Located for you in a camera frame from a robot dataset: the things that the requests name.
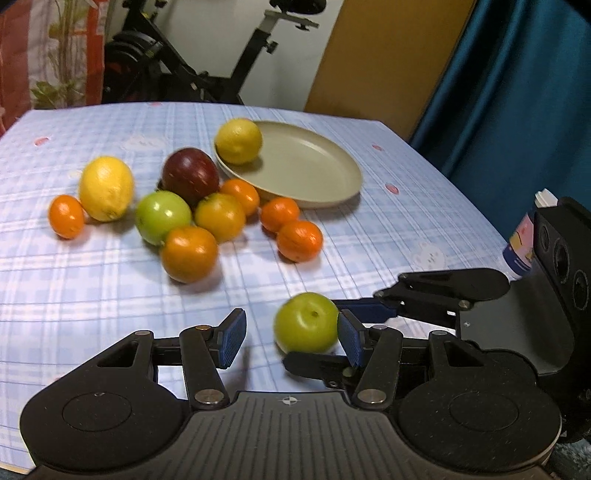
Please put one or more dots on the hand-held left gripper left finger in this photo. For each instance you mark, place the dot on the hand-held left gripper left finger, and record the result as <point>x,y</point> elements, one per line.
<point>232,339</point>

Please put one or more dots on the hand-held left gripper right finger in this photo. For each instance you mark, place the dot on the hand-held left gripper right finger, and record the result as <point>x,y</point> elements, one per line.
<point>350,339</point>

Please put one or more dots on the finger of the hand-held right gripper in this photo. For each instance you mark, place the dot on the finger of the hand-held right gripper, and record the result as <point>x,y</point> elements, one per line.
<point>314,364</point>
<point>369,310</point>

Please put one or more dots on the yellow-green apple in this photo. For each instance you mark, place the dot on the yellow-green apple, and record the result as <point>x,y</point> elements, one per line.
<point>304,325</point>

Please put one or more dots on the yellowish orange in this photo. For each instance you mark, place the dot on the yellowish orange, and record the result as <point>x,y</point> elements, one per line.
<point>220,217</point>

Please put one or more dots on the beige round plate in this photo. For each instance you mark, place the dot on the beige round plate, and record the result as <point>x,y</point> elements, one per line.
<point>304,168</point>

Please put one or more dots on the dark red apple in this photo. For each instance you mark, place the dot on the dark red apple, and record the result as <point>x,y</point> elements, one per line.
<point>190,175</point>

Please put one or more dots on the large pointed yellow lemon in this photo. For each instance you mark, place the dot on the large pointed yellow lemon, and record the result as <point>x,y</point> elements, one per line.
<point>106,187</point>

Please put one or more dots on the round yellow lemon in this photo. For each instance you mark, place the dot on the round yellow lemon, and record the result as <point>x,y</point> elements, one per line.
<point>238,141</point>

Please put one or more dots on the blue pink printed cup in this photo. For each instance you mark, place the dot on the blue pink printed cup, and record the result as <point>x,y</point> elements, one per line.
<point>519,249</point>

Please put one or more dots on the large orange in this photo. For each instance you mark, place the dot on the large orange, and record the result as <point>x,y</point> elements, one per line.
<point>189,254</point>

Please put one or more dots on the small orange tangerine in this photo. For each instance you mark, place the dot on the small orange tangerine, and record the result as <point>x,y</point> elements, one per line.
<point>300,241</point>
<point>67,217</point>
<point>279,213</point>
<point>242,194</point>

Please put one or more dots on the green apple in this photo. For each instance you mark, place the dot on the green apple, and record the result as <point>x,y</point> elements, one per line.
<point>161,217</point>

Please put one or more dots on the blue curtain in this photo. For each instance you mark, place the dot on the blue curtain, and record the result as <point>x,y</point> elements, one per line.
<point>508,92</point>

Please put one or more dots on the brown wooden board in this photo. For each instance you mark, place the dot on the brown wooden board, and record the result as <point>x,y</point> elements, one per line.
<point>388,60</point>

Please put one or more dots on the black exercise bike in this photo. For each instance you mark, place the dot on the black exercise bike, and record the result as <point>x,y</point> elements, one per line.
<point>184,64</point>

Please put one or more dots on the floral red curtain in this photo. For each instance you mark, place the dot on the floral red curtain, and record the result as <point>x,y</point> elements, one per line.
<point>46,55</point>

